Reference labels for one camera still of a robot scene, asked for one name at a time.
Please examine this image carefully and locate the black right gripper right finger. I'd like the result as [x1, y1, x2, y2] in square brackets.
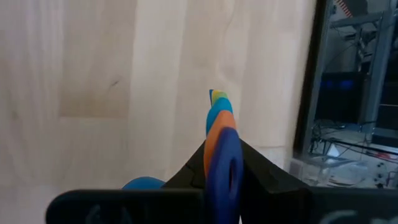
[239, 139, 398, 224]

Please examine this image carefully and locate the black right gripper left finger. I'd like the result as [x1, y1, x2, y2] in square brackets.
[45, 139, 208, 224]

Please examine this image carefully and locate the large blue measuring cup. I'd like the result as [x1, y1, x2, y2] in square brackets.
[121, 88, 215, 191]

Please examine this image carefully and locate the small navy measuring cup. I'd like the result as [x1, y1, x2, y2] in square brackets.
[204, 126, 244, 224]

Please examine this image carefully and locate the orange measuring cup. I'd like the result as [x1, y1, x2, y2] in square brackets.
[203, 110, 238, 179]

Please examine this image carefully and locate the green measuring cup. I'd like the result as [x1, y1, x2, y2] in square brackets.
[211, 92, 229, 107]

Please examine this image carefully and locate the clear plastic basket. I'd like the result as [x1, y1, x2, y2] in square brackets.
[288, 151, 398, 190]

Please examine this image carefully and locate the black aluminium table frame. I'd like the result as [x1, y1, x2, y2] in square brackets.
[293, 0, 328, 157]

